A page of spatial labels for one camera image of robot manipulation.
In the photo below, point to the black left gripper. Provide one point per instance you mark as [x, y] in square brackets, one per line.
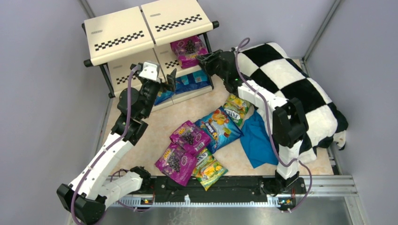
[160, 86]

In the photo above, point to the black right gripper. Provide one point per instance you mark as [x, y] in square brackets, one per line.
[210, 62]

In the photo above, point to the purple grape candy bag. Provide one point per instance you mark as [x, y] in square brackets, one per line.
[187, 50]
[191, 138]
[177, 164]

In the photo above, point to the green Fox's candy bag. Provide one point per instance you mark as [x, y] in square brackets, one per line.
[236, 108]

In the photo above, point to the green yellow candy bag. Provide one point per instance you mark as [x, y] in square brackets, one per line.
[208, 169]

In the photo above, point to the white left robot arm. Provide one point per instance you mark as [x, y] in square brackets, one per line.
[89, 195]

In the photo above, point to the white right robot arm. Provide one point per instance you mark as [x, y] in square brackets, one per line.
[284, 119]

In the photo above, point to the blue candy bag on shelf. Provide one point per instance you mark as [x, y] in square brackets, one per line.
[163, 96]
[193, 81]

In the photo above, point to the cream three-tier shelf rack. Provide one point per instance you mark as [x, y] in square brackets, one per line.
[142, 33]

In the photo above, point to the blue Skittles candy bag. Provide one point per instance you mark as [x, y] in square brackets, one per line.
[221, 129]

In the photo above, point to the black white checkered pillow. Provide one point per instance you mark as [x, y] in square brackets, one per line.
[271, 68]

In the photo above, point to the blue cloth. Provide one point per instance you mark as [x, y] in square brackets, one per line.
[256, 143]

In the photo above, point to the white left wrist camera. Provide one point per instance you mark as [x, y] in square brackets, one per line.
[150, 71]

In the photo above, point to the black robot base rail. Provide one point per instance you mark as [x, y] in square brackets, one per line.
[228, 189]

